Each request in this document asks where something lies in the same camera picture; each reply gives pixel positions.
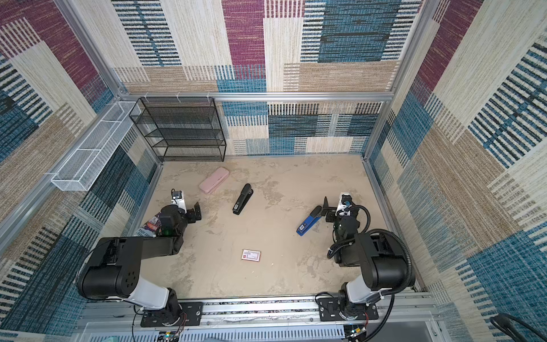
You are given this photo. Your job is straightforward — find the blue stapler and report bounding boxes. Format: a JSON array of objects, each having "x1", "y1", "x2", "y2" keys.
[{"x1": 296, "y1": 205, "x2": 323, "y2": 236}]

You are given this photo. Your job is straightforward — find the black stapler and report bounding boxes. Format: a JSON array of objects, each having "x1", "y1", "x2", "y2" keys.
[{"x1": 232, "y1": 183, "x2": 254, "y2": 215}]

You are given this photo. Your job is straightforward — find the red white staple box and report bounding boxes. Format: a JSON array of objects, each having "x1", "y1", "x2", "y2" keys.
[{"x1": 242, "y1": 249, "x2": 262, "y2": 262}]

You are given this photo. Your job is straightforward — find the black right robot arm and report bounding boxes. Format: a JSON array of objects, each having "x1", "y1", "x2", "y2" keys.
[{"x1": 321, "y1": 193, "x2": 415, "y2": 320}]

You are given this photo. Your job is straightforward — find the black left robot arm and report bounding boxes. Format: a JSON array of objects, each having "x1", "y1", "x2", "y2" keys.
[{"x1": 76, "y1": 203, "x2": 203, "y2": 329}]

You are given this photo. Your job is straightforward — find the colourful paperback book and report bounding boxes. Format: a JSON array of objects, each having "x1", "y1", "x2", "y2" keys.
[{"x1": 133, "y1": 213, "x2": 162, "y2": 237}]

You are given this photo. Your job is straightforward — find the pink pencil case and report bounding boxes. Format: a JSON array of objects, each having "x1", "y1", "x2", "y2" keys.
[{"x1": 199, "y1": 167, "x2": 230, "y2": 194}]

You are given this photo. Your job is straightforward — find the black mesh shelf rack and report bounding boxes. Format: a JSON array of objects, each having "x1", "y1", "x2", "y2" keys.
[{"x1": 129, "y1": 97, "x2": 226, "y2": 162}]

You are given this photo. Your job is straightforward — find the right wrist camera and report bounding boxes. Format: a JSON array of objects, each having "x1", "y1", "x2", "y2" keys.
[{"x1": 336, "y1": 192, "x2": 354, "y2": 217}]

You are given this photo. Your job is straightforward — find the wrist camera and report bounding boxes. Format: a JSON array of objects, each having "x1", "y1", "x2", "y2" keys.
[
  {"x1": 171, "y1": 189, "x2": 187, "y2": 212},
  {"x1": 336, "y1": 192, "x2": 354, "y2": 217}
]

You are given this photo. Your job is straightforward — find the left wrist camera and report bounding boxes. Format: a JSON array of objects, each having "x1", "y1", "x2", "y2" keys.
[{"x1": 171, "y1": 189, "x2": 187, "y2": 212}]

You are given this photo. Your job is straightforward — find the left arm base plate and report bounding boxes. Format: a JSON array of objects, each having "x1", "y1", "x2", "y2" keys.
[{"x1": 140, "y1": 302, "x2": 204, "y2": 328}]

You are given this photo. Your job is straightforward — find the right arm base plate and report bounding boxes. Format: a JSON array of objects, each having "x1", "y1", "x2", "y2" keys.
[{"x1": 314, "y1": 296, "x2": 379, "y2": 321}]

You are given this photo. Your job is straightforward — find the white wire mesh basket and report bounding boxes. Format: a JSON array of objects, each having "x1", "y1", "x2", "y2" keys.
[{"x1": 51, "y1": 101, "x2": 135, "y2": 192}]

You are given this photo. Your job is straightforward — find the aluminium front rail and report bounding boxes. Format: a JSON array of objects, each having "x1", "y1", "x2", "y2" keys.
[{"x1": 71, "y1": 291, "x2": 450, "y2": 341}]

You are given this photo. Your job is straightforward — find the black cable bottom right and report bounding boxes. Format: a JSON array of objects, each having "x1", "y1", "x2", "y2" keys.
[{"x1": 489, "y1": 313, "x2": 547, "y2": 342}]

